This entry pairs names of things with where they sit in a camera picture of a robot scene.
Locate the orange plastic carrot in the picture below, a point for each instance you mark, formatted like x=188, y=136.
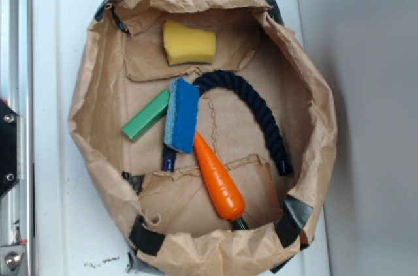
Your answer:
x=224, y=194

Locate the aluminium frame rail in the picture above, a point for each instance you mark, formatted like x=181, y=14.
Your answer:
x=18, y=254

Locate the brown paper bag container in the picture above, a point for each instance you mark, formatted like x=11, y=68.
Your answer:
x=167, y=217

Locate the yellow sponge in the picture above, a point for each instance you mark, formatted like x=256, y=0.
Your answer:
x=183, y=44

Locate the blue sponge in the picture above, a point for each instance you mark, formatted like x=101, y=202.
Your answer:
x=181, y=118

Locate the green rectangular block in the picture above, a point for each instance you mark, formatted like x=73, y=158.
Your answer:
x=142, y=122

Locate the black corner bracket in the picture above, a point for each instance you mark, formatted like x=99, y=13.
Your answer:
x=10, y=148

